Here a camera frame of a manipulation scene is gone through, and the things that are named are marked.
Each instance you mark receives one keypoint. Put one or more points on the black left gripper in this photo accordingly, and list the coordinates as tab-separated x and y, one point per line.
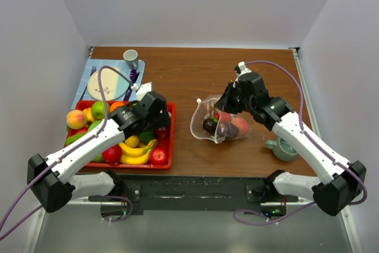
163	119

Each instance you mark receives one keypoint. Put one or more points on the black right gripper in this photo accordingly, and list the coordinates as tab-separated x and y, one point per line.
224	103

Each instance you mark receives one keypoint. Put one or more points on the peach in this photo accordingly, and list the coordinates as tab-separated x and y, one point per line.
76	119
242	126

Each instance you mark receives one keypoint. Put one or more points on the red tomato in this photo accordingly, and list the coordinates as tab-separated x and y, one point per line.
222	117

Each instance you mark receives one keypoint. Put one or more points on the dark purple mangosteen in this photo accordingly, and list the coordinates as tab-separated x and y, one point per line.
209	125

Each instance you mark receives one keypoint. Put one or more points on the clear polka dot zip bag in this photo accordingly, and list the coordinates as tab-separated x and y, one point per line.
205	109

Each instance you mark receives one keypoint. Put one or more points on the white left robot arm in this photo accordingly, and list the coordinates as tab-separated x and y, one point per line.
54	180

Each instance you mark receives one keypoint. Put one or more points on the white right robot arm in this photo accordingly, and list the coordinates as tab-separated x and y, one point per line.
337	181

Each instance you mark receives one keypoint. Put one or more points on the dark green avocado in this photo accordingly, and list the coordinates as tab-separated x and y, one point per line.
146	136

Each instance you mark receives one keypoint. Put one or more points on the red plastic tray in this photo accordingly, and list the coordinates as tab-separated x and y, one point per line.
165	138

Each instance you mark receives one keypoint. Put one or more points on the light blue placemat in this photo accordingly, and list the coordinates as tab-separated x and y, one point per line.
93	65

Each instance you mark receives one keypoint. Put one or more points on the orange fruit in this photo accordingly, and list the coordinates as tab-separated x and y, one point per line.
116	105

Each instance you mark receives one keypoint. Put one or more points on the purple plastic spoon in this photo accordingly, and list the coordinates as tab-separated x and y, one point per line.
133	77

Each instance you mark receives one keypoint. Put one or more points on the cream and blue plate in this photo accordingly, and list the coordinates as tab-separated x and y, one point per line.
113	85

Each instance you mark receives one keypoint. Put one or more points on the red apple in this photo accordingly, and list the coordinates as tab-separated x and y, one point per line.
158	156
112	155

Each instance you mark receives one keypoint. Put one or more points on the yellow banana bunch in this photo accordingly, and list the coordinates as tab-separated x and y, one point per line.
136	156

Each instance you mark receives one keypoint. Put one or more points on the green apple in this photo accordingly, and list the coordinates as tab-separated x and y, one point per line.
98	110

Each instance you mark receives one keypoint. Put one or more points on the grey cup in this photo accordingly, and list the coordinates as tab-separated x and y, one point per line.
130	56

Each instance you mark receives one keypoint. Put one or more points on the teal ceramic mug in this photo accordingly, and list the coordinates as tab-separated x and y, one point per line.
281	149

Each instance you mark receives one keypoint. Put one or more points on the peach at tray corner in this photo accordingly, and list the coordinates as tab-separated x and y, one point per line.
76	119

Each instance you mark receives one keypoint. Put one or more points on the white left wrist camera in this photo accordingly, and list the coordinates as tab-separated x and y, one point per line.
142	89

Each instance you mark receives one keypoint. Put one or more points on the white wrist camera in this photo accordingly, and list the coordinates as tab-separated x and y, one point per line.
142	89
241	69

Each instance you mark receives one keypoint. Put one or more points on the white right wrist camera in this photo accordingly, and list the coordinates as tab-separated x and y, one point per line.
241	69

